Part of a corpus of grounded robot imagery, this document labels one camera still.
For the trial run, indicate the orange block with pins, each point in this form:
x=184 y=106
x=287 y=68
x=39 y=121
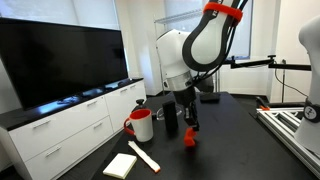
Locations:
x=190 y=138

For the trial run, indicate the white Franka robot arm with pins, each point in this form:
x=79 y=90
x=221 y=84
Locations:
x=173 y=56

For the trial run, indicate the white sticky note pad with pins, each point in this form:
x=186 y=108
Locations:
x=120 y=165

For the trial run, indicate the black stand with knob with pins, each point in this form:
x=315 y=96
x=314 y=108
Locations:
x=140 y=104

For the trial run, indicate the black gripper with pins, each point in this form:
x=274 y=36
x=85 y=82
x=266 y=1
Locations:
x=184 y=98

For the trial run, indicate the black flat device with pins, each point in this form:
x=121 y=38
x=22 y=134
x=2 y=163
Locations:
x=209 y=97

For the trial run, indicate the white mug red inside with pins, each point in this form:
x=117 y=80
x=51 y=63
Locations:
x=143 y=126

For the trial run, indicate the white drawer cabinet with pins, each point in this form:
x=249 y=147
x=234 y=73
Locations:
x=73 y=126

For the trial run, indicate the aluminium frame rail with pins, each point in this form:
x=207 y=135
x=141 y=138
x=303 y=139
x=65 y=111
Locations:
x=290 y=130

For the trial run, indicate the black television screen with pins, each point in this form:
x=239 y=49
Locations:
x=60 y=60

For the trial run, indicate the orange black clamp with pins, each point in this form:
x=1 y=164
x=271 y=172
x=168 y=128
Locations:
x=262 y=104

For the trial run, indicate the black rectangular box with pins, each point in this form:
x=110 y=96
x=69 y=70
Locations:
x=170 y=116

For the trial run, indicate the white paper strip orange tip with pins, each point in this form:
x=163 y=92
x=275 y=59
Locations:
x=144 y=156

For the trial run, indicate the clear safety glasses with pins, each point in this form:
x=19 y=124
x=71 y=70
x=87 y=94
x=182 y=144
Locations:
x=160 y=115

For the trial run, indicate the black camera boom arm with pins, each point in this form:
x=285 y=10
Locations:
x=253 y=63

